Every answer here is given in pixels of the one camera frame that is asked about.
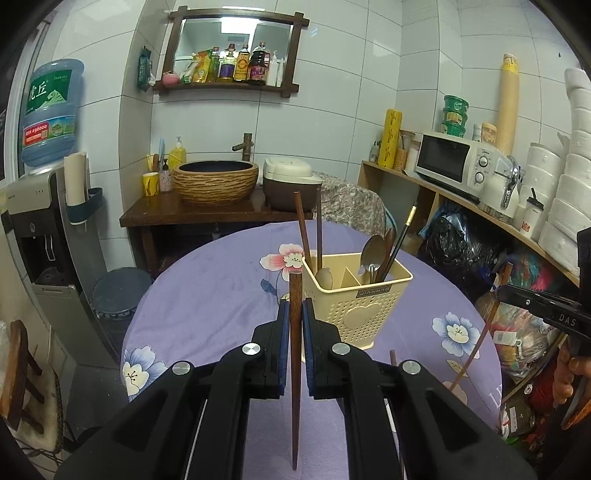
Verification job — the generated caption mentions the wooden stool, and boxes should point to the wooden stool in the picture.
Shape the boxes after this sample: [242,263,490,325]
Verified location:
[0,319,47,435]

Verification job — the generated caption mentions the wooden shelf unit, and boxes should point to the wooden shelf unit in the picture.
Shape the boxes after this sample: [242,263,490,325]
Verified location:
[358,160,580,287]

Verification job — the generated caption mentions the dark wooden vanity table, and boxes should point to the dark wooden vanity table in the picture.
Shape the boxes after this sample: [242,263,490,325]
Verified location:
[119,189,301,278]

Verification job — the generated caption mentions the glass jar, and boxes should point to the glass jar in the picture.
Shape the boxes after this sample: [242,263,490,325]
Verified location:
[394,131,414,171]

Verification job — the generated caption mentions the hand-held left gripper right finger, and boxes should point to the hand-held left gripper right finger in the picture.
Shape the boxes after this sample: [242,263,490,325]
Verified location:
[301,298,539,480]

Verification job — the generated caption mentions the metal spoon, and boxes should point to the metal spoon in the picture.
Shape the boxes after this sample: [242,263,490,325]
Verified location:
[360,234,386,284]

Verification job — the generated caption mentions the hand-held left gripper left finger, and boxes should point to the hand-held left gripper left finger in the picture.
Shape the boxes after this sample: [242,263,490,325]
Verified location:
[55,298,293,480]

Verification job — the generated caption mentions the yellow seasoning packet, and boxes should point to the yellow seasoning packet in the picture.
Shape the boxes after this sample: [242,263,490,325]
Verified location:
[189,52,211,84]

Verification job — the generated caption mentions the green hanging packet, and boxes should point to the green hanging packet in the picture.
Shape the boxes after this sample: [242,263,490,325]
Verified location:
[137,45,155,90]

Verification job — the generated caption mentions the white brown rice cooker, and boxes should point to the white brown rice cooker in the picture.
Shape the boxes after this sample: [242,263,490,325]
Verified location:
[262,157,324,213]

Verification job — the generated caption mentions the blue plastic bag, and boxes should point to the blue plastic bag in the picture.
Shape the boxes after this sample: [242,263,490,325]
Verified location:
[427,203,467,232]

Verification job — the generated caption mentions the purple floral tablecloth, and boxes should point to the purple floral tablecloth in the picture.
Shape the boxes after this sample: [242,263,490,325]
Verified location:
[121,220,504,480]

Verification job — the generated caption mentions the black plastic bag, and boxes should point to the black plastic bag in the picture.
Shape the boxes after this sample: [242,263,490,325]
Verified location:
[418,215,505,289]

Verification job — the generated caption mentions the person's right hand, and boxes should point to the person's right hand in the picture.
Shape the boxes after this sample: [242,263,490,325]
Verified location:
[554,344,591,409]

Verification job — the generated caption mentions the yellow tall package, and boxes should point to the yellow tall package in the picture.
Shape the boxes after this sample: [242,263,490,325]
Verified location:
[378,108,402,167]

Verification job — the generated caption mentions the yellow soap pump bottle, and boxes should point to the yellow soap pump bottle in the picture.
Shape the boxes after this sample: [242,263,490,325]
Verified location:
[167,136,187,171]

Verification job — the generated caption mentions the dark soy sauce bottle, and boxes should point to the dark soy sauce bottle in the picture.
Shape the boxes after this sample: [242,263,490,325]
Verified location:
[249,42,271,86]

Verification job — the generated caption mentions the stack of white foam bowls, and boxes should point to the stack of white foam bowls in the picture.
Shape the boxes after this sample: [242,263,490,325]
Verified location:
[515,68,591,278]

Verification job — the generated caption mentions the water dispenser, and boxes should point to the water dispenser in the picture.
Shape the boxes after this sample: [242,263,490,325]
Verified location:
[0,166,109,370]

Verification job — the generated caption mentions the bamboo style faucet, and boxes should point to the bamboo style faucet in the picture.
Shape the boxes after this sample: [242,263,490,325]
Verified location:
[232,133,254,162]

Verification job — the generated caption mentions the dark wooden spoon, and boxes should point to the dark wooden spoon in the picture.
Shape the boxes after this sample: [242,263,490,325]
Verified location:
[383,226,398,273]

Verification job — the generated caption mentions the black chopstick with gold band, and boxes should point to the black chopstick with gold band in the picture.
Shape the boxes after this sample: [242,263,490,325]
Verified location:
[375,202,419,283]

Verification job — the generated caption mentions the blue water jug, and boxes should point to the blue water jug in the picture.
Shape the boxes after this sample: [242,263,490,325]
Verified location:
[21,59,85,169]

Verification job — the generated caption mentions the yellow label sauce bottle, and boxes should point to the yellow label sauce bottle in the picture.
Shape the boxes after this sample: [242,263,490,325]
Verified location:
[233,44,251,83]

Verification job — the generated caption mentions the tall beige paper cup stack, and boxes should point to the tall beige paper cup stack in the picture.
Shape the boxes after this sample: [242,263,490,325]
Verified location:
[496,54,520,155]

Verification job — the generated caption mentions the white steel kettle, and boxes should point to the white steel kettle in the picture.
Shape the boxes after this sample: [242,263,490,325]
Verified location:
[480,154,525,222]

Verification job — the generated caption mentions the paper cup tube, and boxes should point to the paper cup tube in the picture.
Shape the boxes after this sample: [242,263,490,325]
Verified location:
[64,151,88,206]

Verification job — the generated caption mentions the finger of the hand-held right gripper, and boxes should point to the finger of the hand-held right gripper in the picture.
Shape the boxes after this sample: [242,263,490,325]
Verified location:
[496,284,578,320]

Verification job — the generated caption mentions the colourful plastic bags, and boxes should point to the colourful plastic bags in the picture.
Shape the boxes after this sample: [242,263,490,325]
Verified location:
[475,249,578,435]

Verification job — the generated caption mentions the dark chopsticks bundle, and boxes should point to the dark chopsticks bundle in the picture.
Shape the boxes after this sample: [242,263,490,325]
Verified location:
[315,194,323,273]

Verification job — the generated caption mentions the purple label oil bottle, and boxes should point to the purple label oil bottle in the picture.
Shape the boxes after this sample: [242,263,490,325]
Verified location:
[218,44,236,82]

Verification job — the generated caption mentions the white tumbler with red label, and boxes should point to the white tumbler with red label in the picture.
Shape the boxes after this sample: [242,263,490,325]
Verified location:
[521,187,546,241]

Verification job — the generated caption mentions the wooden framed mirror with shelf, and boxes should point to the wooden framed mirror with shelf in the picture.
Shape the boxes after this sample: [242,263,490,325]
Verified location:
[152,6,310,99]

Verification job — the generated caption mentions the cream plastic utensil holder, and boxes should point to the cream plastic utensil holder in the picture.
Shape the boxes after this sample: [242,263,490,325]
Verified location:
[301,253,414,350]

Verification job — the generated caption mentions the woven pattern wash basin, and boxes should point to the woven pattern wash basin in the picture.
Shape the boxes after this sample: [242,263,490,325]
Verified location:
[172,160,259,206]

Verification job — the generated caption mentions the floral cloth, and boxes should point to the floral cloth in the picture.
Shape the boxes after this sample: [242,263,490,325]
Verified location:
[314,172,386,236]

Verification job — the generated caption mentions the white plastic bottle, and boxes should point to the white plastic bottle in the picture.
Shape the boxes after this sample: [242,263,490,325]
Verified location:
[267,50,285,88]

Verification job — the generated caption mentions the white microwave oven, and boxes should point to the white microwave oven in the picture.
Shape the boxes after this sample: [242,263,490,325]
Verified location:
[414,130,502,201]

